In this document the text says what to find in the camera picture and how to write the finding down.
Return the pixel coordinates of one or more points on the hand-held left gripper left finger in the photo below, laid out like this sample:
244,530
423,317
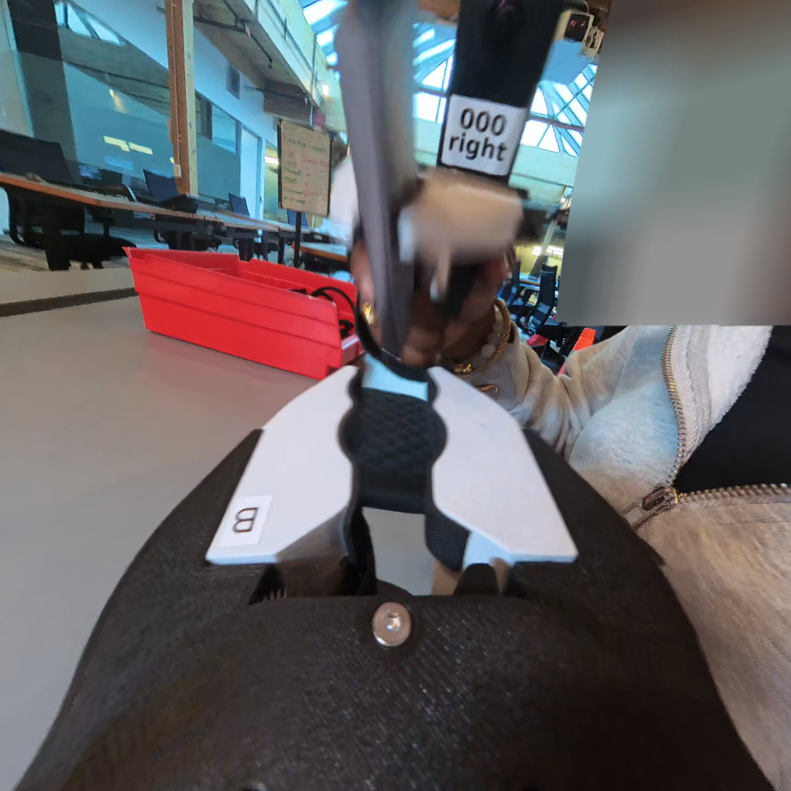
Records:
290,482

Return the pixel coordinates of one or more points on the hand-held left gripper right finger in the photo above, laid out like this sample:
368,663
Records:
500,488

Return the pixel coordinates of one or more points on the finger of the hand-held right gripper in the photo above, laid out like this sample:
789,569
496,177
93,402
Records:
343,198

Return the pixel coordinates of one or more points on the slim grey usb hub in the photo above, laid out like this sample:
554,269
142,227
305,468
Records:
377,154

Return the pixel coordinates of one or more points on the red plastic bin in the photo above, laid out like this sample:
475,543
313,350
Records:
235,309

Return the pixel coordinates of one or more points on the person's right forearm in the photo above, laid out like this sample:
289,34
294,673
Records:
556,395

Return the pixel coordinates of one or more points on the person's right hand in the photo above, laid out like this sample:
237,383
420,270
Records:
426,340

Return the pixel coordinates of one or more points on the whiteboard on stand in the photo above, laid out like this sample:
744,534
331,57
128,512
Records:
304,167

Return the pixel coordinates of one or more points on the person's black top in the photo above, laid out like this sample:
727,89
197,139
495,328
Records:
741,426

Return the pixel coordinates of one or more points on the person's grey hoodie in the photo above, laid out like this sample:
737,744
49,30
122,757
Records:
729,587

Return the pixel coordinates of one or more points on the background desk with chairs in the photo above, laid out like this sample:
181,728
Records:
62,198

